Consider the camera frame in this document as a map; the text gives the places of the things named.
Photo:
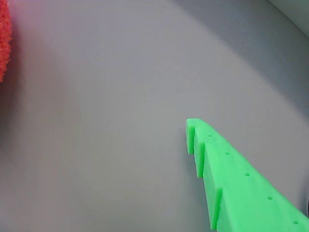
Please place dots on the orange fuzzy sock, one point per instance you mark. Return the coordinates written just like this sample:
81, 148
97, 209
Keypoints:
4, 36

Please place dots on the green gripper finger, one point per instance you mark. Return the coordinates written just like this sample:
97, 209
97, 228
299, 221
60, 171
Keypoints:
241, 193

